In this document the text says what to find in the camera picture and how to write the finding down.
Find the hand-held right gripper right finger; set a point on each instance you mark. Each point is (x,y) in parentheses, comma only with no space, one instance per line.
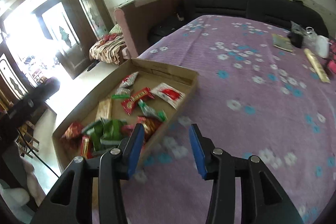
(198,153)

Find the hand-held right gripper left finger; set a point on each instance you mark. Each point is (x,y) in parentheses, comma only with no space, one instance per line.
(136,150)

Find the dark red snack packet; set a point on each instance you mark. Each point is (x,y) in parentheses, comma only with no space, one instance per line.
(73,130)
(152,125)

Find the large green snack packet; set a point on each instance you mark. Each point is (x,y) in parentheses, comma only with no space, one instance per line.
(113,129)

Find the white green snack packet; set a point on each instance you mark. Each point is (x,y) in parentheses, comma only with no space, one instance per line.
(151,111)

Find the small green snack packet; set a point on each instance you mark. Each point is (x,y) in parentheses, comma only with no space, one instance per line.
(95,134)

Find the plain red snack packet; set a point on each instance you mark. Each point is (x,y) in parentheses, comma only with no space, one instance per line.
(128,106)

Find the beige cake packet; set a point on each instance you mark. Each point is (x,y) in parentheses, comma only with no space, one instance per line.
(104,108)

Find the red yellow-label snack packet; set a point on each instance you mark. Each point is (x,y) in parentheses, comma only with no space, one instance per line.
(140,95)
(86,146)

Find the clear green-edged snack packet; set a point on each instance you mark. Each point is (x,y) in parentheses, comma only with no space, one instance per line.
(120,95)

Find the white red snack packet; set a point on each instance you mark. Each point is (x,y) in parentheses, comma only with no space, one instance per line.
(169,94)

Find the small white red packet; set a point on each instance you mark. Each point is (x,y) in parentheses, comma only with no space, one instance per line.
(128,80)

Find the cardboard box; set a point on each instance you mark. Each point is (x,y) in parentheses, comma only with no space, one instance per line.
(168,73)

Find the purple floral bed sheet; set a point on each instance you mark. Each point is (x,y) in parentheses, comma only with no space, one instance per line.
(236,134)

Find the patterned blanket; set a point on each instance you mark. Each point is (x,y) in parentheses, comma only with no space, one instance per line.
(107,48)

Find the wooden chair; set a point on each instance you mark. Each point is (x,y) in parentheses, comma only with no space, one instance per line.
(26,140)

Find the white pink plush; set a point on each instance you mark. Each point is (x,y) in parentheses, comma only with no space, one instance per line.
(26,182)

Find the wooden glass door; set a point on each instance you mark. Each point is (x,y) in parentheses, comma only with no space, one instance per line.
(71,56)

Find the dark wooden table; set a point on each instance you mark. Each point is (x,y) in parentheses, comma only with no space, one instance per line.
(26,103)

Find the green notebook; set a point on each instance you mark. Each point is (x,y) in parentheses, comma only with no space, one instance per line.
(282,43)

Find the brown armchair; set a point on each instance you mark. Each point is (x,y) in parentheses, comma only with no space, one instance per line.
(152,11)

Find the yellow tube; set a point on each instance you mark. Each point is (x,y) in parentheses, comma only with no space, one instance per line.
(316,65)

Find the black sofa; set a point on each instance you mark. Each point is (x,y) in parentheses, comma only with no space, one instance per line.
(236,2)

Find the pink sleeved jar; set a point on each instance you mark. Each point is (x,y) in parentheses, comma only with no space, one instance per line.
(332,66)

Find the white round container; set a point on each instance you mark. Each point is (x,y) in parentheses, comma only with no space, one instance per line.
(321,47)

